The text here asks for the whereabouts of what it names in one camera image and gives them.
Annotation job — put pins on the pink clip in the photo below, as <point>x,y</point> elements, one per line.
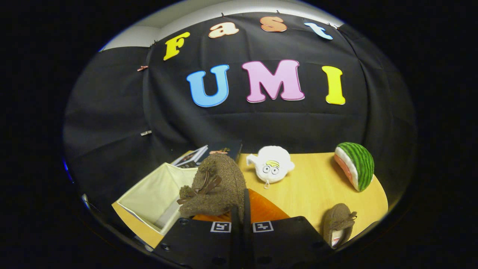
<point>142,68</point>

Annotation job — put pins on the silver clip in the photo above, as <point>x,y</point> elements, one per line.
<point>146,133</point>

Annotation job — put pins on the white plush toy with face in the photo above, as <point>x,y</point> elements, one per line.
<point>272,164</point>

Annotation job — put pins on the watermelon slice plush toy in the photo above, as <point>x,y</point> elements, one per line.
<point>358,164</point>

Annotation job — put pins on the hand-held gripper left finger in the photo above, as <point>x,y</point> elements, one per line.
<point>201,243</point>

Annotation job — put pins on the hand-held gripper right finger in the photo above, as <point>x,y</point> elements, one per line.
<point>283,243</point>

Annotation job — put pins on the grey fabric storage box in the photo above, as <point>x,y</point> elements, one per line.
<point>153,194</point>

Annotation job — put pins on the brown fuzzy shoe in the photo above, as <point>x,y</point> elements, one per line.
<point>336,220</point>
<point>226,179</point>

